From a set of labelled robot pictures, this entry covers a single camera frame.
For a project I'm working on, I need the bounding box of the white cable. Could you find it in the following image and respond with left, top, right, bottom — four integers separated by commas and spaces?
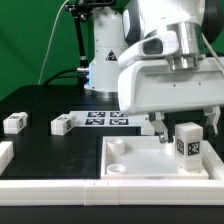
37, 0, 71, 86

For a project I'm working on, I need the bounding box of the white U-shaped obstacle fence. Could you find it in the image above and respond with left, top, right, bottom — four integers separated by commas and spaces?
0, 142, 224, 206

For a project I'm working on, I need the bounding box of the white fiducial marker sheet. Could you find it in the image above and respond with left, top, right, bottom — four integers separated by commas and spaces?
71, 111, 147, 127

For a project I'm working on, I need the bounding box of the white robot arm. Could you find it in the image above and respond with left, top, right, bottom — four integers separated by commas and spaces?
85, 0, 224, 142

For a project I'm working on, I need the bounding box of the white square tabletop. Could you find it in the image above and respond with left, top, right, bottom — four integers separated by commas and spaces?
100, 136, 209, 180

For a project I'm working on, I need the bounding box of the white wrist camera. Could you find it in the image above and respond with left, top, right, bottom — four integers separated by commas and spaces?
118, 31, 179, 68

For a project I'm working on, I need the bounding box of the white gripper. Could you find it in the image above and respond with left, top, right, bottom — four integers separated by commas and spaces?
118, 58, 224, 144

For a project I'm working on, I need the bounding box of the black camera stand pole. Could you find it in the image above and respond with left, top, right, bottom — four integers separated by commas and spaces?
65, 0, 117, 68

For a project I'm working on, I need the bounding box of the black cable bundle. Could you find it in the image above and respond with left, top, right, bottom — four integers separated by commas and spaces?
42, 67, 90, 87

